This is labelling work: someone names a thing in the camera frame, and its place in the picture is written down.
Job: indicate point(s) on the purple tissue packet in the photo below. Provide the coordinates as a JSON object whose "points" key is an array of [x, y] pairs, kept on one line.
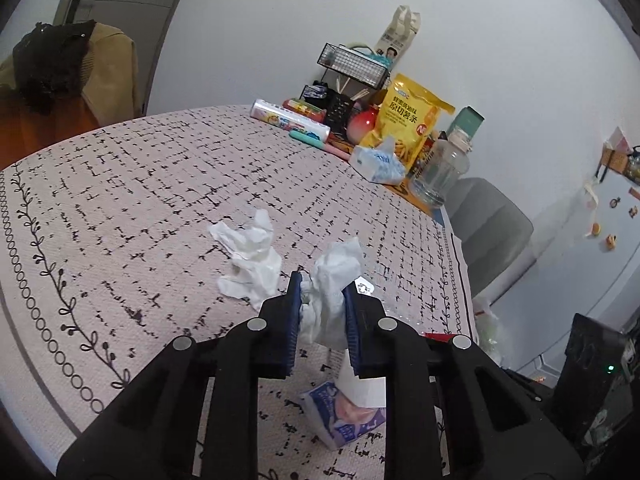
{"points": [[343, 410]]}

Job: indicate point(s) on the blue white tissue pack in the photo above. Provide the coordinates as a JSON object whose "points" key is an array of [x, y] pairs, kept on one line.
{"points": [[378, 165]]}

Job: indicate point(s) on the teal pen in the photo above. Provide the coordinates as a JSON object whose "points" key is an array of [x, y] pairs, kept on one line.
{"points": [[307, 139]]}

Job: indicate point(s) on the white refrigerator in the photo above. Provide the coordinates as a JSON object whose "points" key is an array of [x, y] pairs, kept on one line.
{"points": [[591, 267]]}

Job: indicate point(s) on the yellow chips bag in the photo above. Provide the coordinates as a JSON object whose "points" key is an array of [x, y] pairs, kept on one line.
{"points": [[408, 114]]}

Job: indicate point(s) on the black garment on chair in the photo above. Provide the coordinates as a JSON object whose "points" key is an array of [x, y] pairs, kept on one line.
{"points": [[48, 63]]}

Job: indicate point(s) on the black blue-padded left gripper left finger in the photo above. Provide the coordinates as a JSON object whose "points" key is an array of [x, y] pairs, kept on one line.
{"points": [[195, 402]]}

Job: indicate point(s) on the white tissue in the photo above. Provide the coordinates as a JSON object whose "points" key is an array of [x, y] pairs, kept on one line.
{"points": [[322, 314], [256, 265]]}

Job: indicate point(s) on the pink pen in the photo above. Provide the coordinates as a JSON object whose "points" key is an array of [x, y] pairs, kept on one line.
{"points": [[335, 151]]}

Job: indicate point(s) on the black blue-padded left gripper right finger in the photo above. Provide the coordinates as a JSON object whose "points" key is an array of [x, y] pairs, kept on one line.
{"points": [[452, 413]]}

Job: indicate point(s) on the clear plastic jar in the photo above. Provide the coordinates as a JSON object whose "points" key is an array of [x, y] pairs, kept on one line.
{"points": [[447, 162]]}

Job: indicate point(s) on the teal green box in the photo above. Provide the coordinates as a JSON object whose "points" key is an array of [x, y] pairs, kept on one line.
{"points": [[467, 120]]}

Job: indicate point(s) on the black wire mesh rack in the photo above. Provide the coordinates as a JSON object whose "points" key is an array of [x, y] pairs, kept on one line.
{"points": [[358, 62]]}

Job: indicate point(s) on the black electronic device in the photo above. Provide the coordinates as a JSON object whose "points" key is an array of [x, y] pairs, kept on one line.
{"points": [[592, 400]]}

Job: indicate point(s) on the tan jacket on chair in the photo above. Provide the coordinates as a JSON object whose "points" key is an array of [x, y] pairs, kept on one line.
{"points": [[109, 75]]}

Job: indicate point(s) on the grey upholstered chair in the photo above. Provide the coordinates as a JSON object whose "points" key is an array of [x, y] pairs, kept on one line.
{"points": [[492, 229]]}

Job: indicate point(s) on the patterned pink tablecloth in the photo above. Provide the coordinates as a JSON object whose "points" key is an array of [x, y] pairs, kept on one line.
{"points": [[106, 254]]}

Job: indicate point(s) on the peach shaped ornament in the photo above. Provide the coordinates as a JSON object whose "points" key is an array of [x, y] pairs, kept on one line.
{"points": [[361, 123]]}

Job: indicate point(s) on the red snack tube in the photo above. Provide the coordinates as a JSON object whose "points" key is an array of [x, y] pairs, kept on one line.
{"points": [[306, 109]]}

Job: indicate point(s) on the white trash bag roll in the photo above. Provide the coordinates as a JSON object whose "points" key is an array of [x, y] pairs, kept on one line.
{"points": [[281, 117]]}

